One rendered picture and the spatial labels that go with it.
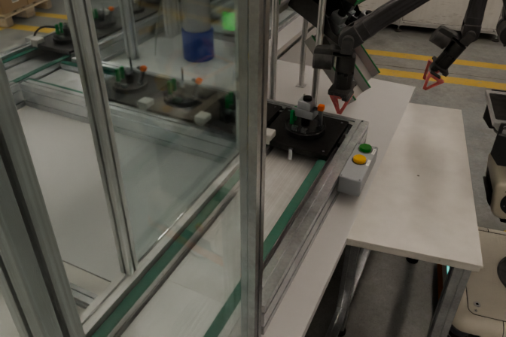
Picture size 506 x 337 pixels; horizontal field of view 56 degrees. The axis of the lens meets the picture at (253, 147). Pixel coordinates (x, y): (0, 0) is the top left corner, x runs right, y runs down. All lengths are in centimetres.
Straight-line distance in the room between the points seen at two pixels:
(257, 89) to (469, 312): 165
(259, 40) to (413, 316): 196
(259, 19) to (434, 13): 505
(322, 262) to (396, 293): 116
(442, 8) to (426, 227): 425
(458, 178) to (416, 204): 22
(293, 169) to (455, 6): 424
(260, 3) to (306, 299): 84
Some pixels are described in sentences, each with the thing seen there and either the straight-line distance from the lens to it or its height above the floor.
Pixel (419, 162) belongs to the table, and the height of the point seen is 86.
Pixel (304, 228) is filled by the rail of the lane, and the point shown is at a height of 96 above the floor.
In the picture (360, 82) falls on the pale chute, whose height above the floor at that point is 103.
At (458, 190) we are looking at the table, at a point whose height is 86.
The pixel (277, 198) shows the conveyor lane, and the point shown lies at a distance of 143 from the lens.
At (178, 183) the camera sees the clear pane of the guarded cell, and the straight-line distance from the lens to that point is 52.
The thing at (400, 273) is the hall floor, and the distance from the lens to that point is 256.
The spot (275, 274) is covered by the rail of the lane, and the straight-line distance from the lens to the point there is 115.
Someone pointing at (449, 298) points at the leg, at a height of 69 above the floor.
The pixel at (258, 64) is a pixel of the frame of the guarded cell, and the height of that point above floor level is 158.
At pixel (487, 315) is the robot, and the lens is 214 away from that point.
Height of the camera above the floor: 182
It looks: 33 degrees down
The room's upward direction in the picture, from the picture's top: 1 degrees clockwise
